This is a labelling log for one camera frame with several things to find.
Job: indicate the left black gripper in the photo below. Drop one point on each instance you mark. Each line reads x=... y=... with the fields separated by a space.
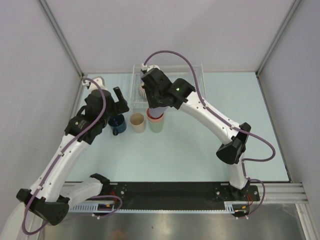
x=119 y=107

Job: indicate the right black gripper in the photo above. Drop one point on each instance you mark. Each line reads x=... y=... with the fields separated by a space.
x=151 y=103

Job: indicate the dark blue ceramic mug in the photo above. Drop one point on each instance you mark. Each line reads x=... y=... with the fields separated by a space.
x=117 y=124

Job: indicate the beige plastic cup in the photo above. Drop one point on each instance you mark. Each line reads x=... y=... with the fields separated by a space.
x=138 y=123

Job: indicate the tall lilac plastic cup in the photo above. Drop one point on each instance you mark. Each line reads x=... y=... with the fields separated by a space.
x=156 y=112

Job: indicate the salmon pink plastic cup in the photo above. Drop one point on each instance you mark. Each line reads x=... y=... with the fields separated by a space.
x=155 y=120

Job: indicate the green plastic cup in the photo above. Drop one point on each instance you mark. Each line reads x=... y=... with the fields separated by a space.
x=156 y=127

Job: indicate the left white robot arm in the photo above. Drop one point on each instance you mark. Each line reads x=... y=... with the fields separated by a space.
x=45 y=197

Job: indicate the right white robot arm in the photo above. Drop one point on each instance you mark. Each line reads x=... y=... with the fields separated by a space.
x=232 y=135

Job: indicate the striped ceramic mug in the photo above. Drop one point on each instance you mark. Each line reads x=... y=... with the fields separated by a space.
x=142 y=91

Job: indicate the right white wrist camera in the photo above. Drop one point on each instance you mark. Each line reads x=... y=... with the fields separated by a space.
x=145 y=68

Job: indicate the white wire dish rack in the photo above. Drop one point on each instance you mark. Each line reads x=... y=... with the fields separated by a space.
x=173 y=72

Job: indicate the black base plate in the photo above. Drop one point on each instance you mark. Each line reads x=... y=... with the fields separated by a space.
x=178 y=196

